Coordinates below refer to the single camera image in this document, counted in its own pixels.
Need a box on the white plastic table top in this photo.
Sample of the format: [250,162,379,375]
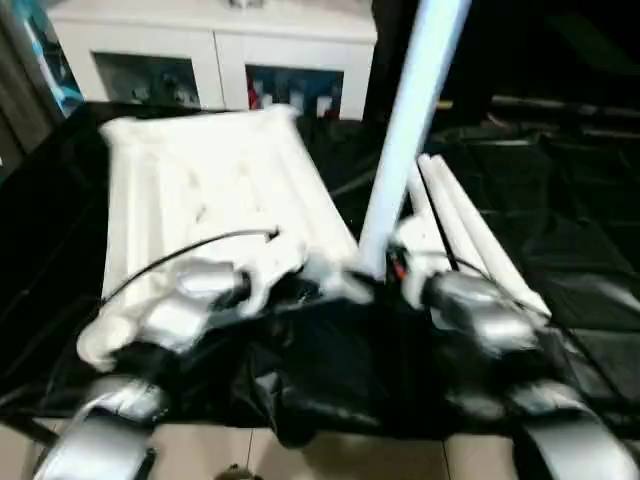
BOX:
[78,105,379,371]

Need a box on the white plastic table leg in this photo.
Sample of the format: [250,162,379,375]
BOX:
[404,165,433,251]
[357,0,471,283]
[416,153,511,291]
[430,153,553,321]

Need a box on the black table mat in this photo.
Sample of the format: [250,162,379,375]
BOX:
[0,100,640,446]

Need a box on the grey curtain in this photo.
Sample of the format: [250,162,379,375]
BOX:
[0,20,51,171]

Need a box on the teal plastic object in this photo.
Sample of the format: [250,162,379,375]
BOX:
[20,0,86,116]

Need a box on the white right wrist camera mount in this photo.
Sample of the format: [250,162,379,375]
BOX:
[388,215,451,306]

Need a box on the white glass-door cabinet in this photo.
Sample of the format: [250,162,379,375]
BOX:
[45,0,379,121]

